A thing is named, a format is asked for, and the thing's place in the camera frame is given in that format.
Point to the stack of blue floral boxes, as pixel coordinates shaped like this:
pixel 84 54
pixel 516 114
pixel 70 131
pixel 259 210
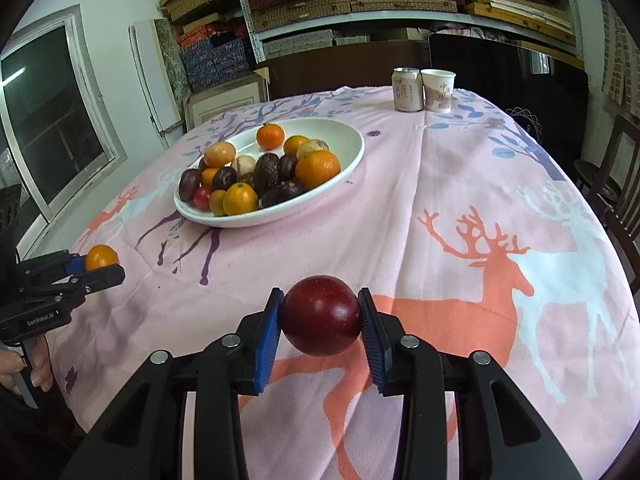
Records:
pixel 215 65

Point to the stack of yellow wooden frames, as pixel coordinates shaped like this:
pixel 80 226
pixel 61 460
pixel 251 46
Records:
pixel 520 17

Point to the grey woven flat box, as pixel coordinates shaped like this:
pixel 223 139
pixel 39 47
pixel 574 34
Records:
pixel 300 42

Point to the person's left hand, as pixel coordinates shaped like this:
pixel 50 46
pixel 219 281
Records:
pixel 42 365

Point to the flat cardboard picture box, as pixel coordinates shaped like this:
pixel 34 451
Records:
pixel 225 102

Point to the sliding glass window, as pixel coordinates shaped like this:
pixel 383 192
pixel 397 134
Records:
pixel 60 125

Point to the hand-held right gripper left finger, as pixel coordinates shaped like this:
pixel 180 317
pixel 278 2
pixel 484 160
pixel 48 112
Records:
pixel 267 340

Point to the pink deer print tablecloth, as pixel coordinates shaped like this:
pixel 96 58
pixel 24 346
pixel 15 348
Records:
pixel 400 185

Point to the white ceramic plate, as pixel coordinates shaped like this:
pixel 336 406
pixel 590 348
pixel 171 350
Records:
pixel 345 145

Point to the stack of orange patterned boxes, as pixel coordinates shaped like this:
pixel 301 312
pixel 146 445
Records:
pixel 200 37

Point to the dark wooden chair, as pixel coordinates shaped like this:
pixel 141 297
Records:
pixel 625 235
pixel 620 150

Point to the pink bundled cloth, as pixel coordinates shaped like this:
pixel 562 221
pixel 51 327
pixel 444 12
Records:
pixel 470 31

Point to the white metal shelf rack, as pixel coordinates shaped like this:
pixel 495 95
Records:
pixel 380 19

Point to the person's dark clothing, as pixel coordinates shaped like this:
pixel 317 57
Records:
pixel 30 440

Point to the marbled leaning panel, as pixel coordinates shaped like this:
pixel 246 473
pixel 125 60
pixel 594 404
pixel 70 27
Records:
pixel 170 55

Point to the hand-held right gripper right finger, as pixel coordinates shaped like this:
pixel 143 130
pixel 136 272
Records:
pixel 372 340

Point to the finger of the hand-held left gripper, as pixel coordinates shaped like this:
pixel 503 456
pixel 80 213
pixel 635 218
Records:
pixel 107 277
pixel 75 263

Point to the white paper cup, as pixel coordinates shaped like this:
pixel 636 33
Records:
pixel 438 92

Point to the round yellow fruit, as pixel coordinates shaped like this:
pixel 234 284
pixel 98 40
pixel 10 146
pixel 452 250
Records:
pixel 216 203

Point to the pink white drink can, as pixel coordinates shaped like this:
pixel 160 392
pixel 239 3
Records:
pixel 406 91

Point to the white leaning board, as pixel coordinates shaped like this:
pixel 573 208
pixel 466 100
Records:
pixel 150 75

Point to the brown wooden board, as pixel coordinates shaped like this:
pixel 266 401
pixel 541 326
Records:
pixel 340 70

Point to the brick pattern curtain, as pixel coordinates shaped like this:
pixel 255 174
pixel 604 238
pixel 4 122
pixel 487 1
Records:
pixel 617 60

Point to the black glossy panel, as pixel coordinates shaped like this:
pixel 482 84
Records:
pixel 500 70

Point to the large orange tangerine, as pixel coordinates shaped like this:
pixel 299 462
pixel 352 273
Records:
pixel 318 169

